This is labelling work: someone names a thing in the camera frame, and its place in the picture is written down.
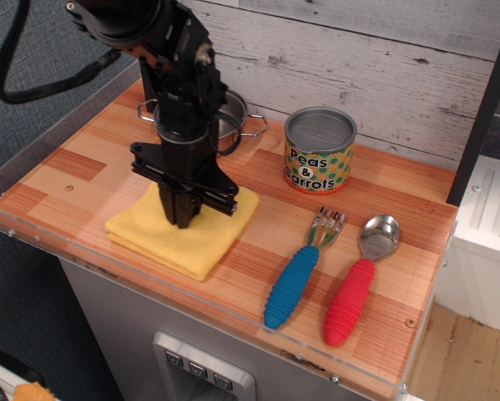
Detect black vertical post right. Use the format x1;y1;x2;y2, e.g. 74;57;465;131
447;49;500;206

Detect blue handled fork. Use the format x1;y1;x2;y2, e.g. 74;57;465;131
264;206;346;330

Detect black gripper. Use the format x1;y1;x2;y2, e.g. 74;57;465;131
130;135;239;229

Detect orange object bottom left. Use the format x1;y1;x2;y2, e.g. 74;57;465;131
13;382;57;401

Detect clear acrylic table guard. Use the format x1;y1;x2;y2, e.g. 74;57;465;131
0;66;457;400

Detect black vertical post left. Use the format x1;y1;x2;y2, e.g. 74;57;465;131
140;62;157;113

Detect yellow towel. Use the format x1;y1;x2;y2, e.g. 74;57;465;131
105;184;260;282

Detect white cabinet at right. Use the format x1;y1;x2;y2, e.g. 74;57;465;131
435;155;500;330

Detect small steel pot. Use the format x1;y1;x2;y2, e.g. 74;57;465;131
136;89;270;141

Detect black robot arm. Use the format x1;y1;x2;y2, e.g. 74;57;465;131
67;1;239;229

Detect grey toy fridge cabinet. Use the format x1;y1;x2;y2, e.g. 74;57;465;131
61;261;362;400

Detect black braided cable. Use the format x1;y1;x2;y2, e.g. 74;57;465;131
0;0;122;105

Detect peas and carrots can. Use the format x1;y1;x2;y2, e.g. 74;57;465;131
284;106;357;195

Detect red handled spoon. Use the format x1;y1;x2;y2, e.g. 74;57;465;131
324;215;400;346

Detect black vertical post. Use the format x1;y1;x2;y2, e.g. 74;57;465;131
140;62;157;113
447;49;500;206

